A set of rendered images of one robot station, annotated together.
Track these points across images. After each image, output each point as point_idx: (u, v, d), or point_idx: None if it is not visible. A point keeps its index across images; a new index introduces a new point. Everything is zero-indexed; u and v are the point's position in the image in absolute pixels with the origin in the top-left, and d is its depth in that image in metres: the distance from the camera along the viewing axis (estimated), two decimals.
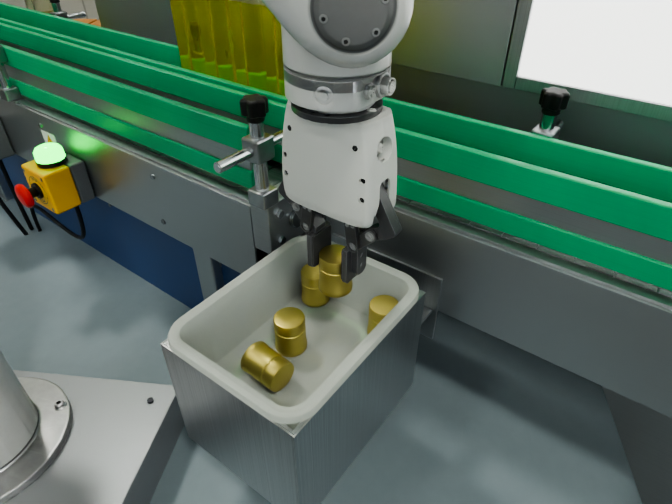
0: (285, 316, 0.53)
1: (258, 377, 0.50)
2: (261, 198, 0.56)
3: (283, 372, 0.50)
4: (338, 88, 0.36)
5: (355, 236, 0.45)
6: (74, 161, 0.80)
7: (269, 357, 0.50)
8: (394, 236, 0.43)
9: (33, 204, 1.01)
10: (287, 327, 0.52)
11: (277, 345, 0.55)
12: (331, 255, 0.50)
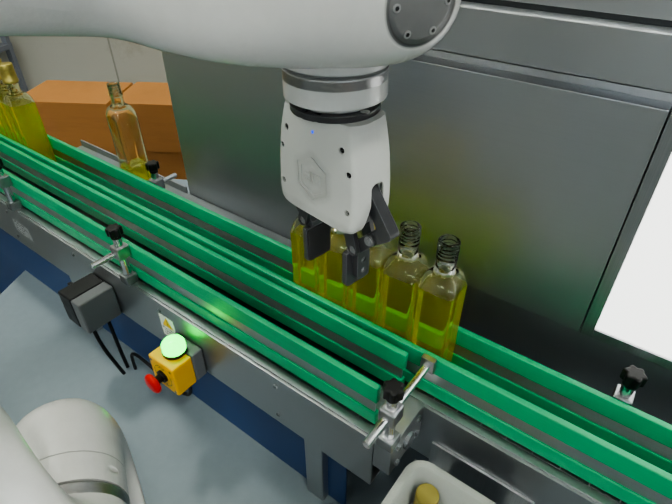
0: None
1: None
2: (389, 446, 0.68)
3: None
4: None
5: None
6: (194, 349, 0.92)
7: None
8: None
9: (134, 352, 1.14)
10: None
11: None
12: None
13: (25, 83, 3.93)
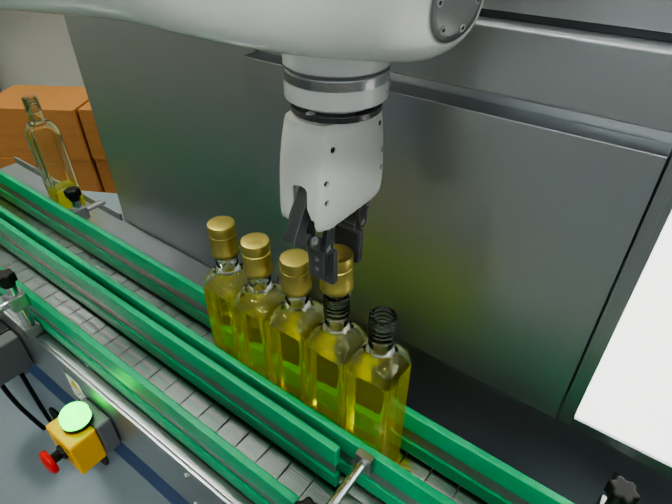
0: None
1: None
2: None
3: None
4: (389, 70, 0.39)
5: (366, 209, 0.49)
6: (101, 419, 0.77)
7: None
8: None
9: (52, 407, 0.99)
10: (351, 253, 0.50)
11: (345, 287, 0.51)
12: (297, 259, 0.55)
13: None
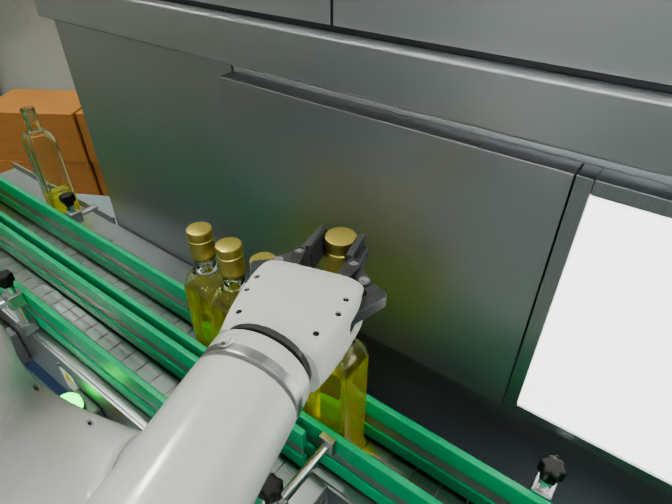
0: None
1: None
2: None
3: (337, 239, 0.50)
4: (212, 347, 0.35)
5: (289, 256, 0.47)
6: (92, 409, 0.83)
7: (334, 259, 0.50)
8: (251, 261, 0.48)
9: None
10: None
11: None
12: None
13: None
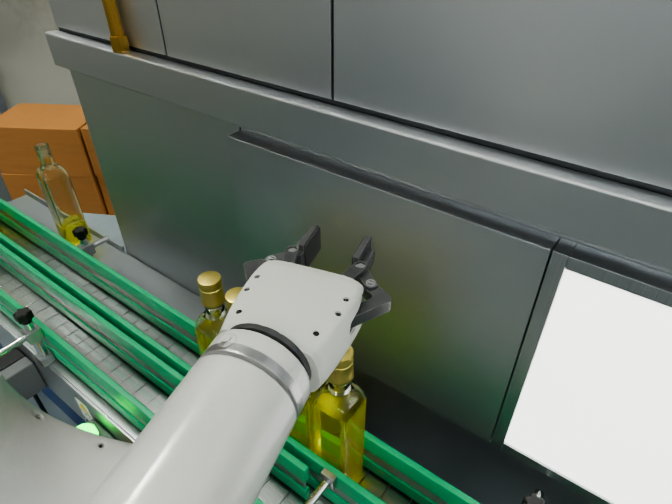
0: None
1: (352, 365, 0.61)
2: None
3: None
4: (212, 347, 0.35)
5: (284, 256, 0.47)
6: None
7: (334, 370, 0.60)
8: (244, 262, 0.48)
9: None
10: None
11: None
12: None
13: (4, 101, 3.89)
